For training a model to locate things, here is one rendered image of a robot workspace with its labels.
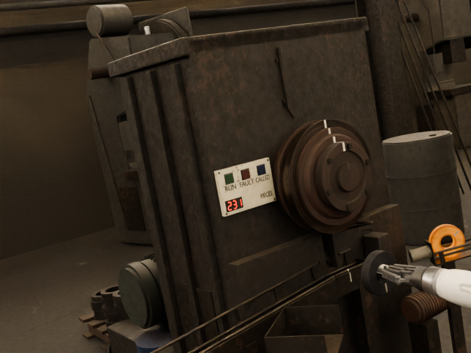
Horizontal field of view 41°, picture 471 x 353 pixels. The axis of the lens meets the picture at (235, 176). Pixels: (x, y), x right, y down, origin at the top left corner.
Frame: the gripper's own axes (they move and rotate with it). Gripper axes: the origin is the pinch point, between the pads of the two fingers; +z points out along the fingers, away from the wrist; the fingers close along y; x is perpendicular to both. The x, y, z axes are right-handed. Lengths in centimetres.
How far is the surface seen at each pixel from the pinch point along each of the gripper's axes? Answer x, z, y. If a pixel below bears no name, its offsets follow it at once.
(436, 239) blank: -13, 27, 67
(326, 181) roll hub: 26.0, 31.9, 10.2
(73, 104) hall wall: 51, 652, 159
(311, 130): 45, 41, 15
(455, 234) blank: -12, 22, 74
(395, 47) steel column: 65, 295, 377
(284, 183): 27, 45, 0
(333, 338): -24.4, 12.4, -13.7
